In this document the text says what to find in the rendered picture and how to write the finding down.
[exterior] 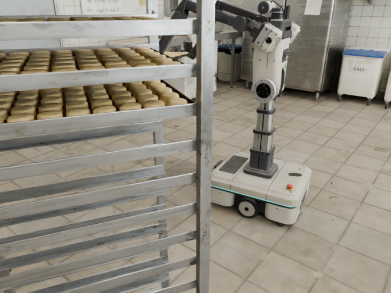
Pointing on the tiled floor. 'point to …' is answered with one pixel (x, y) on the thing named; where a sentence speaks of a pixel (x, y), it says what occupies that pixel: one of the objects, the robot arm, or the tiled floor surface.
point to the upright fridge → (307, 45)
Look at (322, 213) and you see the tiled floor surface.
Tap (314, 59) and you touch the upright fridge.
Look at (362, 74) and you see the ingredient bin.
